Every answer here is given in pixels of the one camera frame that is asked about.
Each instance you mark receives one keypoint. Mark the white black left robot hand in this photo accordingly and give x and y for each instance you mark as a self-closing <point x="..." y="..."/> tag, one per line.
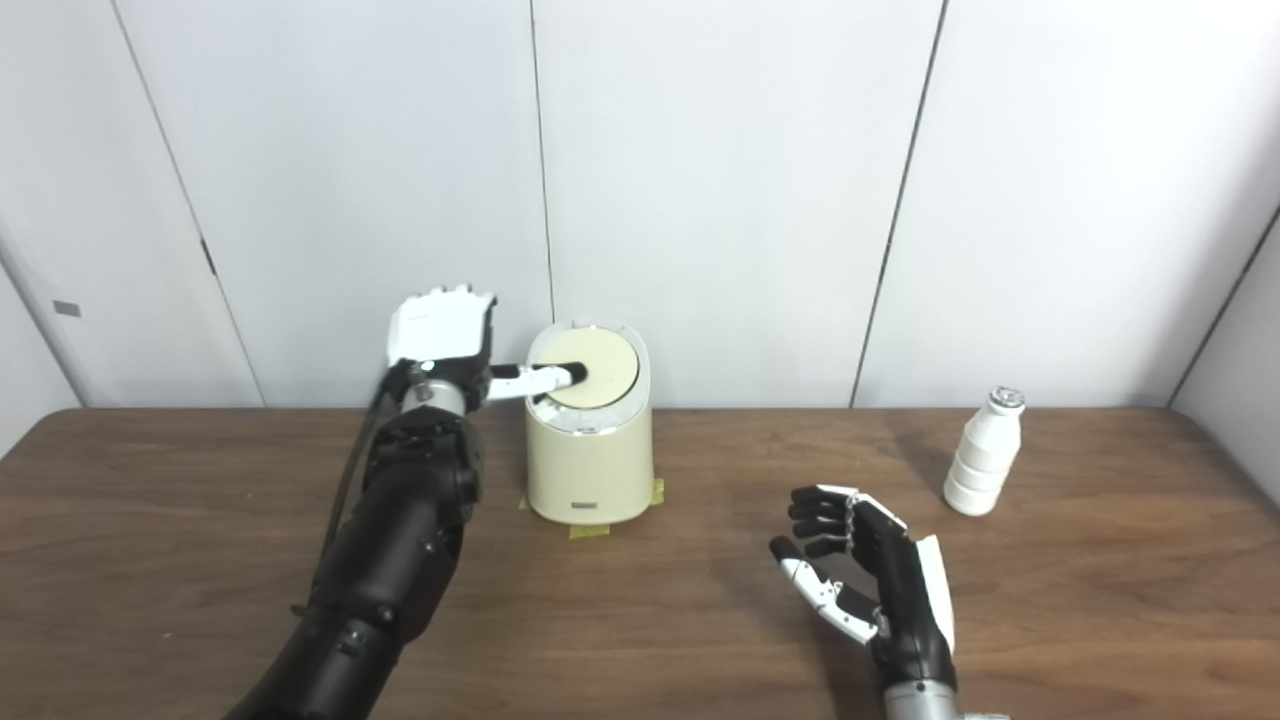
<point x="440" y="325"/>

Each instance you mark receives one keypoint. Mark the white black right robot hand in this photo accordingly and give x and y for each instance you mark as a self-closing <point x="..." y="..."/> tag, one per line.
<point x="905" y="600"/>

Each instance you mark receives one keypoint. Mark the small white plastic bottle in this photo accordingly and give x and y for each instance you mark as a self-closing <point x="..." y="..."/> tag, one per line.
<point x="982" y="460"/>

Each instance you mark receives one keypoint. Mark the cream round bin lid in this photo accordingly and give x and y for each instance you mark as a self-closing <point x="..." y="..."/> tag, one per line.
<point x="610" y="370"/>

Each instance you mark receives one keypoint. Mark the cream-colored cylindrical bin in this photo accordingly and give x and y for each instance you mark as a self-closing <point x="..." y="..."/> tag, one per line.
<point x="590" y="465"/>

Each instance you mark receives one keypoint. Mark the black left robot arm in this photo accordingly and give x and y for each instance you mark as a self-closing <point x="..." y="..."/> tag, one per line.
<point x="390" y="560"/>

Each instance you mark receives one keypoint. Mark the black wall panel hinge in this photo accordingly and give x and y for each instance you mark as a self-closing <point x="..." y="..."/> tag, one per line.
<point x="208" y="257"/>

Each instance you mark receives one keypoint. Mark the small grey wall label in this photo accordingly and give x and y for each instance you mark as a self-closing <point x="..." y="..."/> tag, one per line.
<point x="67" y="308"/>

